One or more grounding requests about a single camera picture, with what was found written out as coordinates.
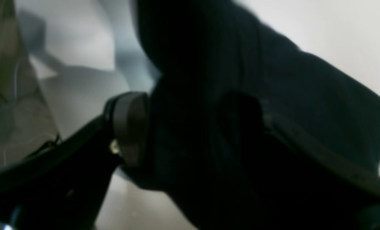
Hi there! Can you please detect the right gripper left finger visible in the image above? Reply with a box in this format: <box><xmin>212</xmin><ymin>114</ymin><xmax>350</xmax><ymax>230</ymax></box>
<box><xmin>0</xmin><ymin>92</ymin><xmax>149</xmax><ymax>230</ymax></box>

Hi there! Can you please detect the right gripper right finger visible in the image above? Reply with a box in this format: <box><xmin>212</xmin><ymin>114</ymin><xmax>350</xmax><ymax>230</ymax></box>
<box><xmin>220</xmin><ymin>93</ymin><xmax>380</xmax><ymax>230</ymax></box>

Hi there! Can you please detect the black T-shirt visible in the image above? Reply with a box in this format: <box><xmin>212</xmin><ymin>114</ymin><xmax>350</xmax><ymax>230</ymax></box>
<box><xmin>123</xmin><ymin>0</ymin><xmax>380</xmax><ymax>230</ymax></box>

